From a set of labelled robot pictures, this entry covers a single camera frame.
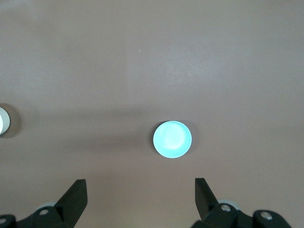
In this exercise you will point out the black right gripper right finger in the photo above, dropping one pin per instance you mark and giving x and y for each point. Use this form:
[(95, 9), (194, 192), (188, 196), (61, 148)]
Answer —
[(206, 203)]

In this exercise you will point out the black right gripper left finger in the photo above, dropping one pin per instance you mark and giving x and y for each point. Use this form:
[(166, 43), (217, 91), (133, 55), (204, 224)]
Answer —
[(71, 202)]

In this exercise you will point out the blue bowl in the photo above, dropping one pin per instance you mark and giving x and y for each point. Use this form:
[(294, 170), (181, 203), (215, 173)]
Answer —
[(172, 139)]

